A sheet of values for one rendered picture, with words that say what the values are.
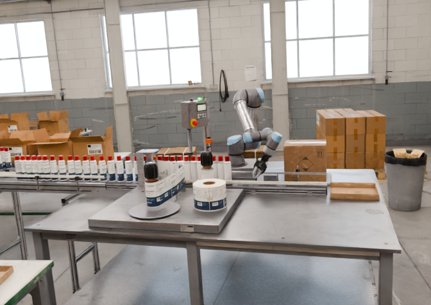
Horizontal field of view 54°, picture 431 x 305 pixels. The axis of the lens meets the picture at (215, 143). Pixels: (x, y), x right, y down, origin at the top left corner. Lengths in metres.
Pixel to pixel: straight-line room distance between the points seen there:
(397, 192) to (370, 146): 1.36
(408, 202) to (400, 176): 0.31
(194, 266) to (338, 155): 4.20
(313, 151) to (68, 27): 7.06
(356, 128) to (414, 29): 3.00
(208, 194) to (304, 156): 0.91
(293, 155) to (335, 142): 3.16
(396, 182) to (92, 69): 6.31
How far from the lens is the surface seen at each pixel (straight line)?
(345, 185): 3.11
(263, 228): 2.39
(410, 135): 8.85
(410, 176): 5.09
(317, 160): 3.13
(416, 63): 8.74
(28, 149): 4.89
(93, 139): 4.47
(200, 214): 2.50
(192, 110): 3.05
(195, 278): 2.45
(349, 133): 6.28
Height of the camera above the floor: 1.73
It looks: 10 degrees down
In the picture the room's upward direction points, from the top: 3 degrees counter-clockwise
